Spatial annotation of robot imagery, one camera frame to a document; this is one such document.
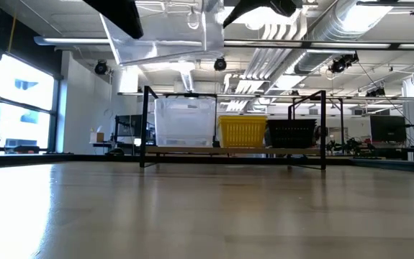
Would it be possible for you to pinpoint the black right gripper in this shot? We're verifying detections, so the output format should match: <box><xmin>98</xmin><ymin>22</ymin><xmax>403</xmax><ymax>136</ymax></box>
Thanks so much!
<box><xmin>222</xmin><ymin>0</ymin><xmax>298</xmax><ymax>29</ymax></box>

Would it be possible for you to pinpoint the black metal wooden shelf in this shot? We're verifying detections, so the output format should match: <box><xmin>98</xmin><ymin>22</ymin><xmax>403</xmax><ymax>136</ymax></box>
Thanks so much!
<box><xmin>139</xmin><ymin>85</ymin><xmax>327</xmax><ymax>171</ymax></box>

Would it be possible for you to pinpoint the black ceiling spotlight cluster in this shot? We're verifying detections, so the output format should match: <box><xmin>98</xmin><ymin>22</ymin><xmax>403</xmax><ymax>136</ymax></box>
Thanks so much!
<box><xmin>366</xmin><ymin>86</ymin><xmax>387</xmax><ymax>98</ymax></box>
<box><xmin>328</xmin><ymin>52</ymin><xmax>360</xmax><ymax>75</ymax></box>

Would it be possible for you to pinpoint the large bright window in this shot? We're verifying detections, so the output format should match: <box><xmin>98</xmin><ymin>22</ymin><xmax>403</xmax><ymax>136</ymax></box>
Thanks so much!
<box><xmin>0</xmin><ymin>53</ymin><xmax>60</xmax><ymax>154</ymax></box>

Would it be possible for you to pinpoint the black computer monitor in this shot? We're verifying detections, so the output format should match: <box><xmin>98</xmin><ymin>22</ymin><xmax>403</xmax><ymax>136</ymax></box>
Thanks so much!
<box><xmin>369</xmin><ymin>114</ymin><xmax>408</xmax><ymax>144</ymax></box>

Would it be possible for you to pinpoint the black round ceiling camera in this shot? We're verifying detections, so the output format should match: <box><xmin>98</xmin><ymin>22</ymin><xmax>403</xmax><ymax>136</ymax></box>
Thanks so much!
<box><xmin>213</xmin><ymin>57</ymin><xmax>228</xmax><ymax>72</ymax></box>
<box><xmin>94</xmin><ymin>59</ymin><xmax>109</xmax><ymax>76</ymax></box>

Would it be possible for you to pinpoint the silver ventilation duct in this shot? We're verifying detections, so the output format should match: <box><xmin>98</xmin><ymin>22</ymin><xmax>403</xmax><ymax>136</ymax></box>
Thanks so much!
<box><xmin>292</xmin><ymin>0</ymin><xmax>395</xmax><ymax>75</ymax></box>

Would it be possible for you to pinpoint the black background metal frame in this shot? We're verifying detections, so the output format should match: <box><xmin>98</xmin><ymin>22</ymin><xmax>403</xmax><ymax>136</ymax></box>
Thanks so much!
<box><xmin>163</xmin><ymin>91</ymin><xmax>217</xmax><ymax>100</ymax></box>
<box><xmin>325</xmin><ymin>95</ymin><xmax>345</xmax><ymax>122</ymax></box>

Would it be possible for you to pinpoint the black aluminium rig frame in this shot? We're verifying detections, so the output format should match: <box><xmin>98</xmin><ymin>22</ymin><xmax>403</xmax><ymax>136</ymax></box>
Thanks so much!
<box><xmin>0</xmin><ymin>153</ymin><xmax>414</xmax><ymax>174</ymax></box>

